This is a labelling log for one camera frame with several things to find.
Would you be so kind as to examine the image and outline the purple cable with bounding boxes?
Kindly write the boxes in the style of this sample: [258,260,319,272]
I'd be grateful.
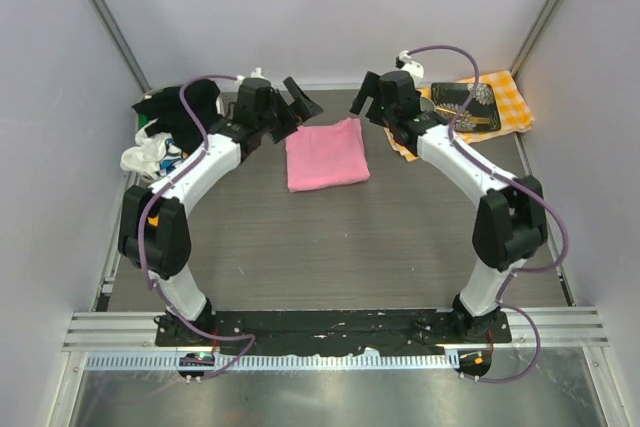
[399,44,570,383]
[137,75,256,381]

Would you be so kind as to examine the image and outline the grey striped cup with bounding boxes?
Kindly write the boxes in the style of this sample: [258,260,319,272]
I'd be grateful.
[420,97,435,112]

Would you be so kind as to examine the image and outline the black t shirt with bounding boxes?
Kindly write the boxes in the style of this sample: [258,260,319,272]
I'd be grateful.
[132,79,221,154]

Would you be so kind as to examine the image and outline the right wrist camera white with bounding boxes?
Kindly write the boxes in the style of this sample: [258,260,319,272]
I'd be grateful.
[395,50,424,86]

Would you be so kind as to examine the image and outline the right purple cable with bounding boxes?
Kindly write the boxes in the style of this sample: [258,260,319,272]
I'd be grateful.
[399,44,570,383]

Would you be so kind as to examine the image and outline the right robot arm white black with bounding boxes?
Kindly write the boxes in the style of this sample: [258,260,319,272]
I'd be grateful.
[350,70,548,342]

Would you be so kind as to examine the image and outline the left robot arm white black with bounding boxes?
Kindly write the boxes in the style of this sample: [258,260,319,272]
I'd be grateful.
[118,77,323,346]

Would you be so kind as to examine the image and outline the gold spoon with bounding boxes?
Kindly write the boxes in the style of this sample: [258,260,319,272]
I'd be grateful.
[435,104,491,125]

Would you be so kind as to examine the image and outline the pink t shirt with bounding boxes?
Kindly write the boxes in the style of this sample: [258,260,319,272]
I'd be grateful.
[285,118,370,193]

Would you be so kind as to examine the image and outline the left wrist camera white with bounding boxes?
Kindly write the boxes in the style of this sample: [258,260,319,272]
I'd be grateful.
[235,67,265,86]

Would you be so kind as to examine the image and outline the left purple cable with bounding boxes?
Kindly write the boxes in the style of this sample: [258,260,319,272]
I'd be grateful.
[137,75,256,381]

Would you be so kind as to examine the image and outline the white slotted cable duct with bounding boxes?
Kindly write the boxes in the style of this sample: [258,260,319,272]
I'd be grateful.
[85,350,459,372]

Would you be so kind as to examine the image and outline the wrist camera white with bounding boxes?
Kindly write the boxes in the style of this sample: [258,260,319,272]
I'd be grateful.
[235,67,265,86]
[395,50,424,86]

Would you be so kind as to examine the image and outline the orange checkered cloth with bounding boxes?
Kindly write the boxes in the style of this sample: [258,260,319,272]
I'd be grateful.
[383,69,535,164]

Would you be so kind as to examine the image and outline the white printed t shirt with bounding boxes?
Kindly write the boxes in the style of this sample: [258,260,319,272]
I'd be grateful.
[120,129,189,180]

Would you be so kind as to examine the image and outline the black floral rectangular plate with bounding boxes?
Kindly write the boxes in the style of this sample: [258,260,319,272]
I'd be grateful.
[430,83,501,133]

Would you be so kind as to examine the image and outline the grey laundry basket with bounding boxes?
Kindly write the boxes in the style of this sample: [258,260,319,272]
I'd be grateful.
[137,89,232,183]

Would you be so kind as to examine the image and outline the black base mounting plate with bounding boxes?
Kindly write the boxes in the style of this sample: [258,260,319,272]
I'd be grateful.
[154,309,512,357]

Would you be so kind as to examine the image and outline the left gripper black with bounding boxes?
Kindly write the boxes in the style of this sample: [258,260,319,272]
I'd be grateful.
[258,79,322,145]

